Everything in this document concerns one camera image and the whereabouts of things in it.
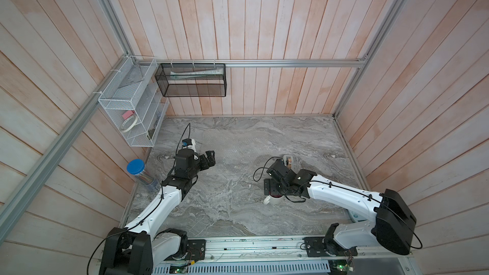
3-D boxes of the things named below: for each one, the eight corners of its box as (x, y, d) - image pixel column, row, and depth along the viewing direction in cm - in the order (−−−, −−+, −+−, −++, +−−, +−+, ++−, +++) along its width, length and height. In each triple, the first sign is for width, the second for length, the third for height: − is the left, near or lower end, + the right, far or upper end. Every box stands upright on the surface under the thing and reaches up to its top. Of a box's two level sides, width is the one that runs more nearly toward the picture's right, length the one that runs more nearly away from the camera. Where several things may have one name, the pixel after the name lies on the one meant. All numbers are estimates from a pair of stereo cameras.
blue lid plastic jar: (143, 192, 91) (123, 172, 75) (147, 179, 95) (129, 158, 79) (157, 192, 91) (140, 172, 75) (161, 179, 95) (145, 158, 79)
